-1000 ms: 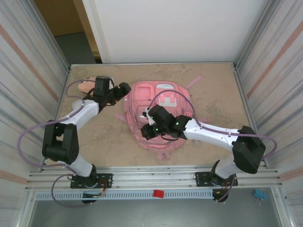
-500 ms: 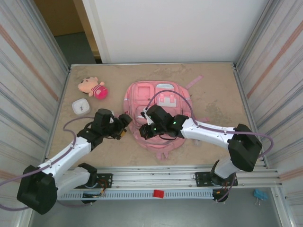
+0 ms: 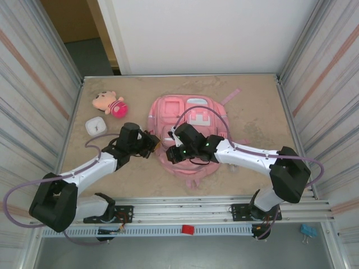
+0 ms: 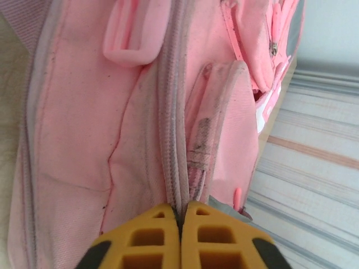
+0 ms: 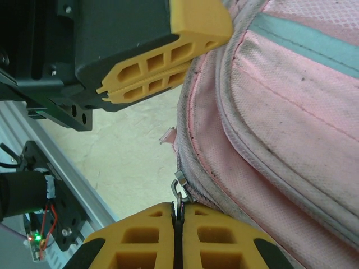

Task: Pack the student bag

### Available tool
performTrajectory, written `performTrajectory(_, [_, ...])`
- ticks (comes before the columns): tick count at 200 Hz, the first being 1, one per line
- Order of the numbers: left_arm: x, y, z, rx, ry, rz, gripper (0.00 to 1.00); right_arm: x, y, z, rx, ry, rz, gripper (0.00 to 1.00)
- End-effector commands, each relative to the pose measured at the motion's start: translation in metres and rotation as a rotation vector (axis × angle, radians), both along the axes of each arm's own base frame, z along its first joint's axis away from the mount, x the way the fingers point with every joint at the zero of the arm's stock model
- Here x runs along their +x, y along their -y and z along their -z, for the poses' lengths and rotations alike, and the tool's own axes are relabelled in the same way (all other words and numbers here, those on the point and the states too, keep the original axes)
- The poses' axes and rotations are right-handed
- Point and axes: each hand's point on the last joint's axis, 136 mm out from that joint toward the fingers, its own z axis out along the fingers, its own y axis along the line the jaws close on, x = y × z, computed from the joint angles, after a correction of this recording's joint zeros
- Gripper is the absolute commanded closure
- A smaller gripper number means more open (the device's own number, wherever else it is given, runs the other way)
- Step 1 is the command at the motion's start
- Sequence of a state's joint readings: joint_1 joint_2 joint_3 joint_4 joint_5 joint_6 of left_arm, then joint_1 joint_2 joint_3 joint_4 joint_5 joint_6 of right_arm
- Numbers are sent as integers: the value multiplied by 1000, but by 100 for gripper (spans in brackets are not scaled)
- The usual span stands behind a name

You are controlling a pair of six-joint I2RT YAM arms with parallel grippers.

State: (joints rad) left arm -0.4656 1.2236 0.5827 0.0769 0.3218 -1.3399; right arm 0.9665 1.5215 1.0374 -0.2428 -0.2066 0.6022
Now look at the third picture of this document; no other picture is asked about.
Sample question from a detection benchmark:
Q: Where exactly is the pink student backpack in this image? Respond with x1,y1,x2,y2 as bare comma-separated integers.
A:
146,88,250,191

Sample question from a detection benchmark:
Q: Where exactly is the pink plush doll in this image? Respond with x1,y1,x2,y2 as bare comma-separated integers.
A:
92,89,129,120

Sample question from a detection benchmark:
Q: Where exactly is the small white plastic box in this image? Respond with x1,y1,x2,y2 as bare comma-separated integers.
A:
85,116,109,137

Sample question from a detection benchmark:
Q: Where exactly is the brown wooden door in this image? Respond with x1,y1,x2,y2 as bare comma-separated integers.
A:
40,0,120,71

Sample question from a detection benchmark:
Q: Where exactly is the blue binder clip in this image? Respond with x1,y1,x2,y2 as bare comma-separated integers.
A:
300,223,317,244

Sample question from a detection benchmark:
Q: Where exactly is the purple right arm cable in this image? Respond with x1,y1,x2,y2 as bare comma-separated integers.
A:
173,105,325,241

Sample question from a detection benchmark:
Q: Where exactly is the aluminium frame rail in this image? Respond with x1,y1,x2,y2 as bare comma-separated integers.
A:
29,196,336,226

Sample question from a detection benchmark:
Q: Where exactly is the slotted grey cable tray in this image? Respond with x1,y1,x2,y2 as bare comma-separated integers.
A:
42,225,271,239

